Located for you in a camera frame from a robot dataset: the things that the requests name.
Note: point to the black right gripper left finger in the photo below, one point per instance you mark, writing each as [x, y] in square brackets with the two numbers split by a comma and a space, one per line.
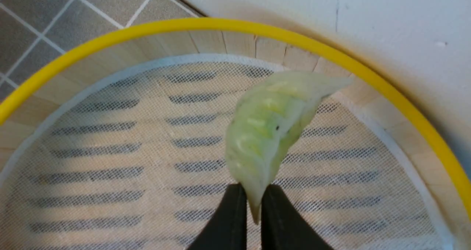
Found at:
[227, 229]

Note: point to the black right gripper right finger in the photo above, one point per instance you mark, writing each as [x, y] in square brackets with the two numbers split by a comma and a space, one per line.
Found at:
[282, 226]

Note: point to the green steamed dumpling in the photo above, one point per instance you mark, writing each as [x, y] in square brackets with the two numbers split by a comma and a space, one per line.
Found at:
[268, 119]

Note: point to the white mesh steamer liner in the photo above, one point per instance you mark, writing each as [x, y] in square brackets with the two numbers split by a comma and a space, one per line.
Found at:
[136, 162]

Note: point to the bamboo steamer basket yellow rim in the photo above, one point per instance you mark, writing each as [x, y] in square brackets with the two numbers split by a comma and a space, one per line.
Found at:
[62, 79]

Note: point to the grey checked tablecloth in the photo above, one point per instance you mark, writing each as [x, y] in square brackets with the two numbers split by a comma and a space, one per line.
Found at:
[35, 32]

